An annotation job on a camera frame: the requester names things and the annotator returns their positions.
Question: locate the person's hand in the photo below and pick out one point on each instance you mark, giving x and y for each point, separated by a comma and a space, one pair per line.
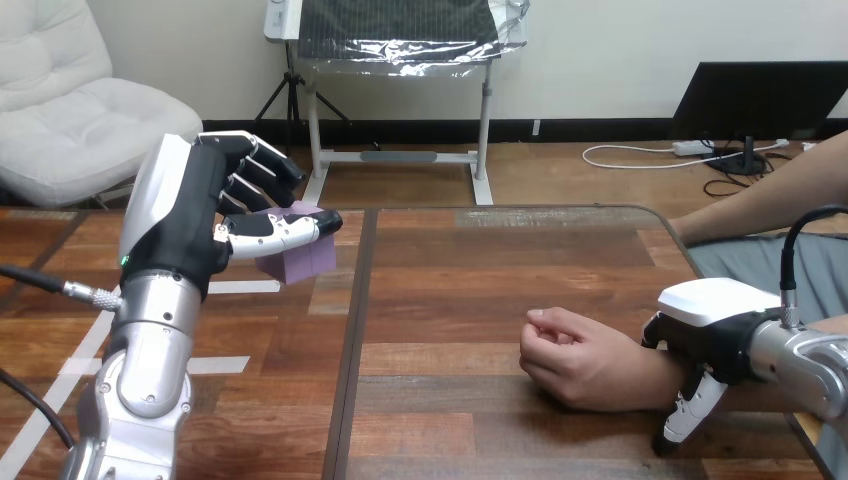
590, 364

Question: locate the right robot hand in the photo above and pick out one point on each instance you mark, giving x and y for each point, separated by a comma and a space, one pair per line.
712, 331

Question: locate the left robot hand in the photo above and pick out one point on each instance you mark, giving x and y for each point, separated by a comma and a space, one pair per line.
175, 212

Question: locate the purple block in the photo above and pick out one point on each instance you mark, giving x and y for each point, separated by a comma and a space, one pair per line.
301, 262

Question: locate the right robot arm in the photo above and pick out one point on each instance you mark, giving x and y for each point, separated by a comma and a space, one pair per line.
802, 361

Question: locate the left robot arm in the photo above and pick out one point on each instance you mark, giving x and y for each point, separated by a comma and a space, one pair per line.
149, 358

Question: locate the white cushioned chair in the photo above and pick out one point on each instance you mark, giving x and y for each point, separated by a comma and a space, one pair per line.
73, 126

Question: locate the black tripod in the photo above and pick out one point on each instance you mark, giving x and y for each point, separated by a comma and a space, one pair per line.
291, 86

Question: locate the white power strip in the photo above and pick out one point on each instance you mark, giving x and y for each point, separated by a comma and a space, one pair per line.
692, 147

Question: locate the dark screen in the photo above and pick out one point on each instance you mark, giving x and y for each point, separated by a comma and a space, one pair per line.
755, 99

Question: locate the white desk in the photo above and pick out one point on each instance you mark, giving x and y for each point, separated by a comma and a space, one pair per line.
482, 132

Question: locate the foil sheet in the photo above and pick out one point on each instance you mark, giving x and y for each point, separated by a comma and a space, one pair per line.
397, 30

